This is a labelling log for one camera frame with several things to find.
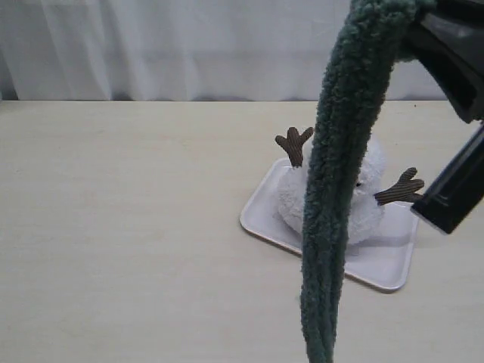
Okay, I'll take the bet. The white curtain backdrop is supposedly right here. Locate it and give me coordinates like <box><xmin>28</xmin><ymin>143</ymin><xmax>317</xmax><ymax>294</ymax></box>
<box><xmin>0</xmin><ymin>0</ymin><xmax>484</xmax><ymax>102</ymax></box>

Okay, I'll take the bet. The white plush snowman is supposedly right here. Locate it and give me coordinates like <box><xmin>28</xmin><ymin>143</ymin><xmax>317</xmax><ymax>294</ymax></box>
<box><xmin>275</xmin><ymin>126</ymin><xmax>425</xmax><ymax>247</ymax></box>

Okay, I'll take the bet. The white plastic tray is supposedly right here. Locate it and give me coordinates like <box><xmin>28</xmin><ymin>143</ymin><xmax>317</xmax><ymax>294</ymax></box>
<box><xmin>239</xmin><ymin>158</ymin><xmax>419</xmax><ymax>293</ymax></box>

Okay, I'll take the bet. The green knitted scarf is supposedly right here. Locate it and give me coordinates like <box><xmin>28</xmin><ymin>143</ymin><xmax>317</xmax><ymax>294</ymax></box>
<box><xmin>300</xmin><ymin>1</ymin><xmax>436</xmax><ymax>362</ymax></box>

